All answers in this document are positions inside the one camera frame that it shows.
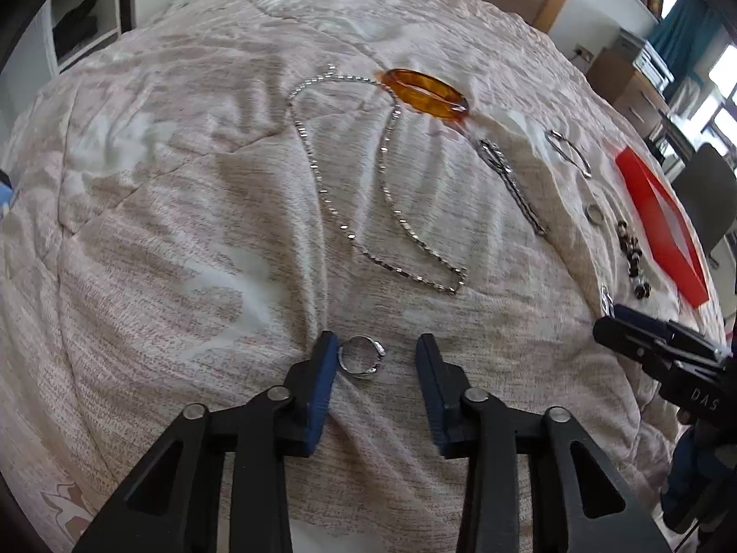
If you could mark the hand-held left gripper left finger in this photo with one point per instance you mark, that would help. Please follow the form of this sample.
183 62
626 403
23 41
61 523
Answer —
323 383

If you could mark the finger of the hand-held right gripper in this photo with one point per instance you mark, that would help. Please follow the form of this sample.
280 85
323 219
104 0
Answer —
619 334
639 315

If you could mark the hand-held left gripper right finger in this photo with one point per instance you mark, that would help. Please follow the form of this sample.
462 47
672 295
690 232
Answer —
429 391

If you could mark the red jewelry box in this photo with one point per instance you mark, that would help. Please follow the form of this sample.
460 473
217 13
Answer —
662 224

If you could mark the person's right hand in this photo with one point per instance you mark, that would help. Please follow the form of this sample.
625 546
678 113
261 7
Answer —
714 461

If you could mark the grey chair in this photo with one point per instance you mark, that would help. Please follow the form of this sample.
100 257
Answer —
705 196

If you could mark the thin silver bangle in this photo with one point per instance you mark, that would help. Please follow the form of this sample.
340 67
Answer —
578 155

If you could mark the bed with cream quilt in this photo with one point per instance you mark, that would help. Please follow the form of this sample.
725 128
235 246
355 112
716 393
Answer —
190 213

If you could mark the wooden dresser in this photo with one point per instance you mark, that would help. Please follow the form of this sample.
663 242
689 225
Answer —
625 89

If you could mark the white printer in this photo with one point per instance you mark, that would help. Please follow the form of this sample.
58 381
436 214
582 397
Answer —
645 57

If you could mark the teal curtain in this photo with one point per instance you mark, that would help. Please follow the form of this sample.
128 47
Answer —
685 23

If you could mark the amber bangle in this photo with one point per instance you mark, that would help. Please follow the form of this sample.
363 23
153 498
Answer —
426 95

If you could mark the black folded clothes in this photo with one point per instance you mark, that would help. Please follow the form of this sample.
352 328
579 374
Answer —
75 26

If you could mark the wall socket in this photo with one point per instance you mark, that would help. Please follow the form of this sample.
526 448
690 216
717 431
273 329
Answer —
582 52

